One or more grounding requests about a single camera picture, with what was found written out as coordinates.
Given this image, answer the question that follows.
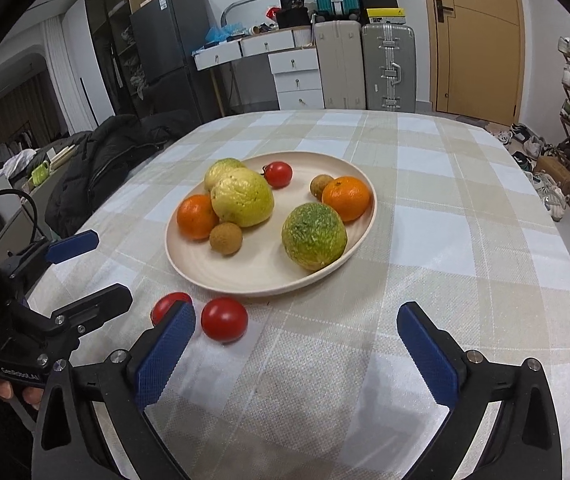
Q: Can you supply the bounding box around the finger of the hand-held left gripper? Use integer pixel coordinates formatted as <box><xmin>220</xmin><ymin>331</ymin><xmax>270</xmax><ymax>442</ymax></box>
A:
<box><xmin>51</xmin><ymin>283</ymin><xmax>133</xmax><ymax>337</ymax></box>
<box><xmin>2</xmin><ymin>230</ymin><xmax>100</xmax><ymax>282</ymax></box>

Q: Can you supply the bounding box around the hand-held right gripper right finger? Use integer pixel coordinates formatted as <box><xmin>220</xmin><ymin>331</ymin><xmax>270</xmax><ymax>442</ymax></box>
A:
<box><xmin>397</xmin><ymin>301</ymin><xmax>563</xmax><ymax>480</ymax></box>

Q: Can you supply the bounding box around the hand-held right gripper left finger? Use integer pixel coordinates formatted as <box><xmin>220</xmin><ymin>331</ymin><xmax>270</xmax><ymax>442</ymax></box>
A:
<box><xmin>31</xmin><ymin>300</ymin><xmax>196</xmax><ymax>480</ymax></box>

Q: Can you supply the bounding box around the orange mandarin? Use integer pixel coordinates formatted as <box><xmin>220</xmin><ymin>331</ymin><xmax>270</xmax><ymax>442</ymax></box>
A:
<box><xmin>322</xmin><ymin>175</ymin><xmax>372</xmax><ymax>223</ymax></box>
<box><xmin>177</xmin><ymin>194</ymin><xmax>220</xmax><ymax>240</ymax></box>

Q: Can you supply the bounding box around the cream round plate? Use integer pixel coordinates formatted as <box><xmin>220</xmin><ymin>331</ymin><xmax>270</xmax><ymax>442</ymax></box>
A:
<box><xmin>165</xmin><ymin>151</ymin><xmax>378</xmax><ymax>296</ymax></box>

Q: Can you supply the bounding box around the brown longan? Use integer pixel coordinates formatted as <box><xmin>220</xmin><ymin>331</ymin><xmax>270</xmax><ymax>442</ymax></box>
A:
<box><xmin>310</xmin><ymin>174</ymin><xmax>336</xmax><ymax>201</ymax></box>
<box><xmin>209</xmin><ymin>221</ymin><xmax>243</xmax><ymax>256</ymax></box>

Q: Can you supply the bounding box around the yellow wrinkled passion fruit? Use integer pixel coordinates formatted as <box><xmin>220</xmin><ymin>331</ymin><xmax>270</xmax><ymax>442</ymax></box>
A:
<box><xmin>211</xmin><ymin>168</ymin><xmax>275</xmax><ymax>228</ymax></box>
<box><xmin>204</xmin><ymin>158</ymin><xmax>248</xmax><ymax>193</ymax></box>

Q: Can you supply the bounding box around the red tomato with stem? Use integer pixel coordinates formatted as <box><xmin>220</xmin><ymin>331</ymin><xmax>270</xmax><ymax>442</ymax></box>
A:
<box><xmin>262</xmin><ymin>161</ymin><xmax>294</xmax><ymax>190</ymax></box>

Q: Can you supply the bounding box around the black jacket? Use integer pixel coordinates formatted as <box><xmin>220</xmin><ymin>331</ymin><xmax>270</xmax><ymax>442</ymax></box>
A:
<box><xmin>45</xmin><ymin>112</ymin><xmax>200</xmax><ymax>238</ymax></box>

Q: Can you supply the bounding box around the beige checked tablecloth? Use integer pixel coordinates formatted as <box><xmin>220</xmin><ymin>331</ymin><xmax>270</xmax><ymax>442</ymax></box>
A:
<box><xmin>25</xmin><ymin>109</ymin><xmax>570</xmax><ymax>480</ymax></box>

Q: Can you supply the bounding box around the brown striped curtain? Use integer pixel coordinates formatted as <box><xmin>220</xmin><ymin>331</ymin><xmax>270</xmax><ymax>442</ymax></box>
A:
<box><xmin>0</xmin><ymin>70</ymin><xmax>63</xmax><ymax>171</ymax></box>

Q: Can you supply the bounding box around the green speckled passion fruit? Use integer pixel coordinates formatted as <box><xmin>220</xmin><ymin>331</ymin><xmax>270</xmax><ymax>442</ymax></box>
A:
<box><xmin>281</xmin><ymin>203</ymin><xmax>348</xmax><ymax>271</ymax></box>

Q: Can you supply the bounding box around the row of shoes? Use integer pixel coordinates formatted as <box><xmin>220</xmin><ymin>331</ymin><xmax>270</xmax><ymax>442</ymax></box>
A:
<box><xmin>490</xmin><ymin>122</ymin><xmax>570</xmax><ymax>221</ymax></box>

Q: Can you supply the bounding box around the dark glass cabinet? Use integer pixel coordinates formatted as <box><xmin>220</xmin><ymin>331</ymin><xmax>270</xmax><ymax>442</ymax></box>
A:
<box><xmin>82</xmin><ymin>0</ymin><xmax>138</xmax><ymax>116</ymax></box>

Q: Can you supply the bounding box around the dark grey refrigerator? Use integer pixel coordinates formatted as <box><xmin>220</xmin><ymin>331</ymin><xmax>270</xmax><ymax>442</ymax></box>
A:
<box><xmin>130</xmin><ymin>0</ymin><xmax>220</xmax><ymax>121</ymax></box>

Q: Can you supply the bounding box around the brown cardboard box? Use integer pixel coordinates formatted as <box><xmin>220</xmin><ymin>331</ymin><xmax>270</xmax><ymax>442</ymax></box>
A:
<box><xmin>535</xmin><ymin>155</ymin><xmax>570</xmax><ymax>191</ymax></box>

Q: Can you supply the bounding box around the blue plastic bag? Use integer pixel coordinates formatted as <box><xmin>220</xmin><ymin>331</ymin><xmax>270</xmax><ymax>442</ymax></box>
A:
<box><xmin>206</xmin><ymin>24</ymin><xmax>240</xmax><ymax>45</ymax></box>

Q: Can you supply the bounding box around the white drawer desk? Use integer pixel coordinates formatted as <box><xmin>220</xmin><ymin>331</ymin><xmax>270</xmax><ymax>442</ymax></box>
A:
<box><xmin>194</xmin><ymin>29</ymin><xmax>324</xmax><ymax>111</ymax></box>

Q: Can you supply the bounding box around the silver suitcase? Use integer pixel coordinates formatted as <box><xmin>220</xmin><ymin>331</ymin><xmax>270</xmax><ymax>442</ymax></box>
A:
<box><xmin>361</xmin><ymin>23</ymin><xmax>417</xmax><ymax>113</ymax></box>

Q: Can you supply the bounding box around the grey curved metal bar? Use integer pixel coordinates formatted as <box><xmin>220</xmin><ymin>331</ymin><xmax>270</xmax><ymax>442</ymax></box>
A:
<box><xmin>221</xmin><ymin>0</ymin><xmax>280</xmax><ymax>26</ymax></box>

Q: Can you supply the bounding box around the beige suitcase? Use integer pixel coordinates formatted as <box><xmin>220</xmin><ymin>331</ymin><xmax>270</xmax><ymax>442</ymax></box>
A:
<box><xmin>313</xmin><ymin>20</ymin><xmax>366</xmax><ymax>111</ymax></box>

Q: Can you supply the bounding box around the wooden door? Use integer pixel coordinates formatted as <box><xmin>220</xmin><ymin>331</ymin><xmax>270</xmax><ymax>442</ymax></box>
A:
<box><xmin>419</xmin><ymin>0</ymin><xmax>524</xmax><ymax>128</ymax></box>

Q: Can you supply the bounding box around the yellow black shoe box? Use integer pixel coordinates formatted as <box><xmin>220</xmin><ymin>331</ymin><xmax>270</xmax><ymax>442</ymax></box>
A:
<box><xmin>365</xmin><ymin>7</ymin><xmax>408</xmax><ymax>26</ymax></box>

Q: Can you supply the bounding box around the black cable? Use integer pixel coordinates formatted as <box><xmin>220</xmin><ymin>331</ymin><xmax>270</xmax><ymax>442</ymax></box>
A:
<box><xmin>0</xmin><ymin>190</ymin><xmax>48</xmax><ymax>241</ymax></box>

